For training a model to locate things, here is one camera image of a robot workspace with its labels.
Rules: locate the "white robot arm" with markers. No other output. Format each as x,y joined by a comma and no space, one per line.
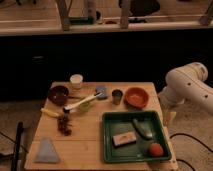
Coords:
185,83

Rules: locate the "small dark metal cup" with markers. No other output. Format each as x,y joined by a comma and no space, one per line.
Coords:
117,95

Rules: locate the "white paper cup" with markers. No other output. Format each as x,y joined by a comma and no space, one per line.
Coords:
76,81

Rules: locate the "small green cup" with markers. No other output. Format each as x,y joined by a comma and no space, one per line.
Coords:
84,106

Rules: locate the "orange bowl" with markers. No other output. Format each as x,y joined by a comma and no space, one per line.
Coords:
136,97

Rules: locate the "green plastic tray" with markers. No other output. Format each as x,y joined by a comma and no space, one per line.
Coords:
136,136

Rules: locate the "dark red bowl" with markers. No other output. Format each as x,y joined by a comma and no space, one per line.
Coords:
58,95

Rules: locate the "dark red grape bunch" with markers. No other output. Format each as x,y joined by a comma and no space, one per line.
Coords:
63,125

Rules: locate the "green cucumber toy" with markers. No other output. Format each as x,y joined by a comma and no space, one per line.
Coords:
141,131

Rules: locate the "yellow banana toy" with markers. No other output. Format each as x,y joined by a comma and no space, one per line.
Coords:
49,113

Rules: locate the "orange ball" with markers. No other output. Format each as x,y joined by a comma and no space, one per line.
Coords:
156,150

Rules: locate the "grey triangular cloth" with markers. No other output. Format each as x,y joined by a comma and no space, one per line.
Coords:
46,152

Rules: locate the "black pole stand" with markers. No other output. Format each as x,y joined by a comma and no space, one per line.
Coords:
17,145

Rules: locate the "white handled brush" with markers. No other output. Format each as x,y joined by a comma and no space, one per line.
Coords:
69,107

